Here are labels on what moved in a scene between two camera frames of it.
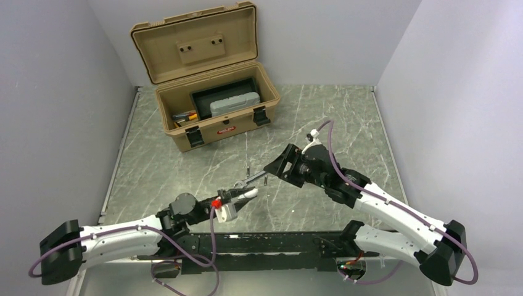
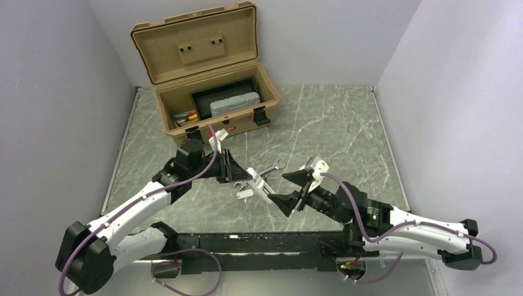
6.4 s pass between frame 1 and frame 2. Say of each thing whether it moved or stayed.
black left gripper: moved
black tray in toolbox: stayed
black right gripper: moved
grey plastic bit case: stayed
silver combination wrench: stayed
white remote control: moved
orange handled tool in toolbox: stayed
